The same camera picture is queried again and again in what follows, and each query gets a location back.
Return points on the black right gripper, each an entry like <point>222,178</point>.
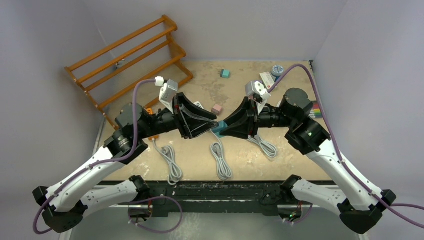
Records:
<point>244,121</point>

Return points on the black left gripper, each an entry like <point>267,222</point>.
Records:
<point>193,120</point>

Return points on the dark blue charger plug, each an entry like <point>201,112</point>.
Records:
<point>217,130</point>

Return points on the white power strip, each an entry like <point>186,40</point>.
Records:
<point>198,104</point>

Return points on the pink charger plug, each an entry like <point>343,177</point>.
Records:
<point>217,109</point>

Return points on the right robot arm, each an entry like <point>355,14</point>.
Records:
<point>358,202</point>

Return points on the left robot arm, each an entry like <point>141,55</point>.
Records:
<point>65,204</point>

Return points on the teal charger plug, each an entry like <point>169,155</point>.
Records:
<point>225,73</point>

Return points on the orange power strip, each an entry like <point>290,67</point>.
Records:
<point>154,137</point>

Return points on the small white green box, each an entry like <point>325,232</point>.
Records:
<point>267,79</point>

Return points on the round blue white jar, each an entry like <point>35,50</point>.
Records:
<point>276,72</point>

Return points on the coloured marker pen set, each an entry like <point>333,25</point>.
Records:
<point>315,112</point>

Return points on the wooden shoe rack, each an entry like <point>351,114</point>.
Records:
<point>177,53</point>

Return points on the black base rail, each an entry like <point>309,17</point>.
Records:
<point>227,197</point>

